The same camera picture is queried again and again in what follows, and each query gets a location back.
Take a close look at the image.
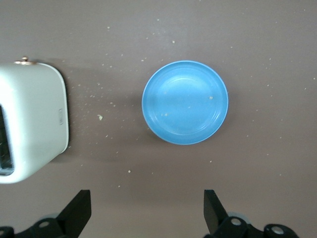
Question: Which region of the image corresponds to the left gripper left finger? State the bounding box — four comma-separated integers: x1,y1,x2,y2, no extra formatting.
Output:
0,189,92,238

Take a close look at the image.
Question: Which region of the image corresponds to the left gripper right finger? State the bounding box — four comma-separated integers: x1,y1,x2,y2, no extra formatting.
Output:
203,189,299,238

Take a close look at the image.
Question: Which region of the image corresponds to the blue plate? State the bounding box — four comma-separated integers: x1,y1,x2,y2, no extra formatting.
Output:
141,60,229,146

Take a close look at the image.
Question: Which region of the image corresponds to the white two-slot toaster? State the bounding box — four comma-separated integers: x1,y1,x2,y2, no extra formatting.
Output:
0,57,70,184

